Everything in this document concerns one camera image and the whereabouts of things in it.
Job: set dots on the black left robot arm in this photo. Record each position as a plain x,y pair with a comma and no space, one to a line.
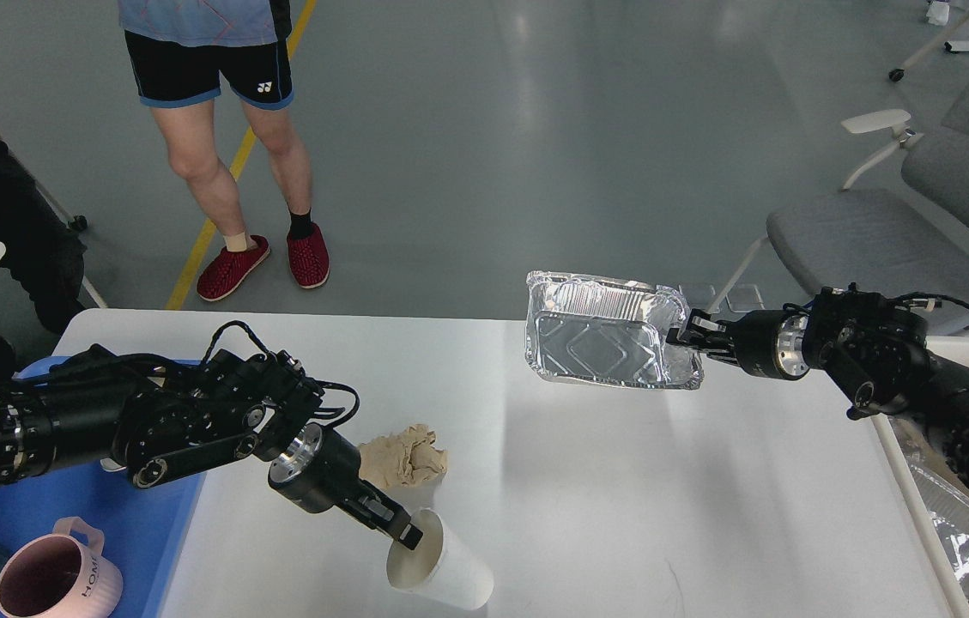
161,420

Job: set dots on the brown paper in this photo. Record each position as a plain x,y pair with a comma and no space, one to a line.
405,459

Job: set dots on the aluminium foil tray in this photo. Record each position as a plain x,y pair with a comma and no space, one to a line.
607,331

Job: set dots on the pink ribbed mug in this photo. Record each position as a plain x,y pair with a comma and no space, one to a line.
62,574

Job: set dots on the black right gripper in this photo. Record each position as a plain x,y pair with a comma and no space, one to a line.
764,343

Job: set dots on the grey office chair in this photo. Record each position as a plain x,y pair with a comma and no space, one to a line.
876,239

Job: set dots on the distant white chair base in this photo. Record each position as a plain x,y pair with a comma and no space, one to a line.
939,39

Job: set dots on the foil tray in bin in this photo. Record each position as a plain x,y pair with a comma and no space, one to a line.
946,500

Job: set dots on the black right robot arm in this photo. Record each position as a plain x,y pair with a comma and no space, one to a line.
872,347

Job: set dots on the cream plastic bin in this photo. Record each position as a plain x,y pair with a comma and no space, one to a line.
955,348

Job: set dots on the white paper cup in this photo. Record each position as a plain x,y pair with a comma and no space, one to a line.
441,568

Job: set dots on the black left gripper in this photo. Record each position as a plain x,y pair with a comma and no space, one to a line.
320,470

